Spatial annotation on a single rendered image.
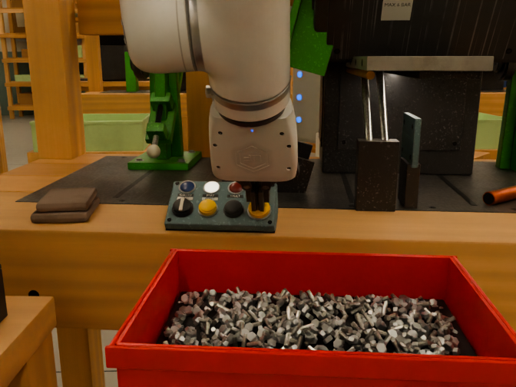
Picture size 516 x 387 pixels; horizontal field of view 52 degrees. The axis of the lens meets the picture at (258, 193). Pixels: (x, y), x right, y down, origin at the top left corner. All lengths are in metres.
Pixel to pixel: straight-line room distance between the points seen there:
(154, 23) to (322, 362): 0.31
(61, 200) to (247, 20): 0.44
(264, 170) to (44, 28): 0.90
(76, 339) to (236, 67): 1.20
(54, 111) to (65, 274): 0.69
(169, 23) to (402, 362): 0.34
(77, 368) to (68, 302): 0.84
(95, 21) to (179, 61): 0.96
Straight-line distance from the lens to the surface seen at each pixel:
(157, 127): 1.10
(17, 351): 0.62
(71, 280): 0.79
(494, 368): 0.43
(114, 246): 0.75
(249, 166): 0.61
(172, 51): 0.50
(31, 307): 0.67
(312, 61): 0.90
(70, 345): 1.61
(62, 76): 1.39
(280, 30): 0.50
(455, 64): 0.74
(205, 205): 0.71
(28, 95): 11.11
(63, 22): 1.41
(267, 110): 0.54
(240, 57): 0.50
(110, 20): 1.44
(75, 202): 0.80
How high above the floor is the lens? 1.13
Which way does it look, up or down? 14 degrees down
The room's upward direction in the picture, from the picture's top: straight up
